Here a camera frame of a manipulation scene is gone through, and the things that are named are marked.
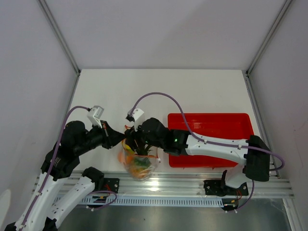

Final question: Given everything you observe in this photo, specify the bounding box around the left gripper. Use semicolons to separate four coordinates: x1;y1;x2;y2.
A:
76;119;126;155

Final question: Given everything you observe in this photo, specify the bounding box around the toy pineapple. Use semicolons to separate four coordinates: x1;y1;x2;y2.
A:
125;145;154;180

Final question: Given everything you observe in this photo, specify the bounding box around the clear zip top bag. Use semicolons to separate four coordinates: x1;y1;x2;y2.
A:
117;139;161;181

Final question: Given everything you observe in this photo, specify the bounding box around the yellow toy lemon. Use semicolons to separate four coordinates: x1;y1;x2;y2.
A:
122;141;135;155

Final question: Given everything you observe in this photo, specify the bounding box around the toy orange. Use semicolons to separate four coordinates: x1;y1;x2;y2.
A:
117;150;125;164

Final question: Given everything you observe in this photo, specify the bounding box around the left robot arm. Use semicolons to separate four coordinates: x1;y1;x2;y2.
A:
5;121;125;231

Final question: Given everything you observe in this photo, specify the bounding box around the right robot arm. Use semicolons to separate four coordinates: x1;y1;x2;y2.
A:
125;118;270;194

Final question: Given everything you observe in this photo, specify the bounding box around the red plastic tray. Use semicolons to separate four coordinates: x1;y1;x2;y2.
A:
169;113;254;168

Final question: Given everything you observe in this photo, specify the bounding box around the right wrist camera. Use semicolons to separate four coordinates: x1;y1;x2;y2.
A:
126;108;145;132

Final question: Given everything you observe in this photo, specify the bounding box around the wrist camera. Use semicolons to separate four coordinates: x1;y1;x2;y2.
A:
126;108;145;132
87;105;104;128

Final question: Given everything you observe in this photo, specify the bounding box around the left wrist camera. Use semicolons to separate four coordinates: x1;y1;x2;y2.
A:
87;105;104;128

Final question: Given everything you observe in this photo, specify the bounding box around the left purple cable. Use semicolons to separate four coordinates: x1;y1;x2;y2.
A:
14;105;91;229

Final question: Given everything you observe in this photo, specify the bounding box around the purple cable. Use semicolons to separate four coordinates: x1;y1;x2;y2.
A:
14;105;91;229
131;92;285;171

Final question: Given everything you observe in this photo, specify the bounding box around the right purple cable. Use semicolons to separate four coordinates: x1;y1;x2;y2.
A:
131;92;285;171

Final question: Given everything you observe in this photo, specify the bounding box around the aluminium mounting rail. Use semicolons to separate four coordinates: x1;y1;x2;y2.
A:
32;172;295;199

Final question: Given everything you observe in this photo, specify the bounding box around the white slotted cable duct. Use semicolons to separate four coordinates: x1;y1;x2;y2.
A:
66;194;226;207

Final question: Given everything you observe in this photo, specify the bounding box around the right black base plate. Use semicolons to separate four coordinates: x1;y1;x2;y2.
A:
204;180;249;197

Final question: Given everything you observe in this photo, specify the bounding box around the left aluminium corner post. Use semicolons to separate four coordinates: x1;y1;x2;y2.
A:
37;0;81;76

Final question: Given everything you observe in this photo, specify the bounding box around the aluminium corner post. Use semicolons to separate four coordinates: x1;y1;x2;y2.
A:
245;0;295;76
37;0;81;76

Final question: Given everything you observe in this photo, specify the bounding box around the right aluminium corner post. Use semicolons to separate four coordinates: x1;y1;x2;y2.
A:
245;0;295;76

